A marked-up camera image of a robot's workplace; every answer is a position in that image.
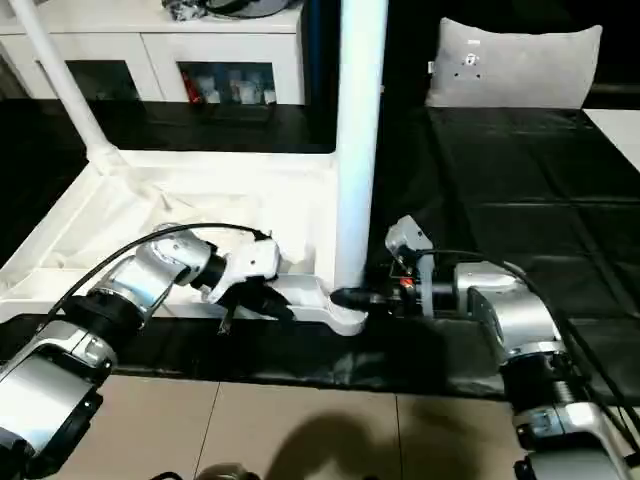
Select white plastic table top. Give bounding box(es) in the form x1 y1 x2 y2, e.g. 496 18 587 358
0 148 369 337

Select white plastic table leg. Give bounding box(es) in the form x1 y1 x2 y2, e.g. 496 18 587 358
330 0 391 301
8 0 125 169

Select black table mat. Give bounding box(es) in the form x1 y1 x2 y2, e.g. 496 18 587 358
0 98 640 403

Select grey cushion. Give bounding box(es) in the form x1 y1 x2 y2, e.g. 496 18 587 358
426 16 605 109

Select white flat board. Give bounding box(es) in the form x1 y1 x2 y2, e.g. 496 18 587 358
582 108 640 173

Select white glass-door cabinet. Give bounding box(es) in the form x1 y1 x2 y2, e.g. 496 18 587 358
0 0 305 105

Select dark items on cabinet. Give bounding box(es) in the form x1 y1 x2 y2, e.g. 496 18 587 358
162 0 301 21

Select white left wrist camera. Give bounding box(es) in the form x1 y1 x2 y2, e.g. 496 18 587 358
206 236 283 305

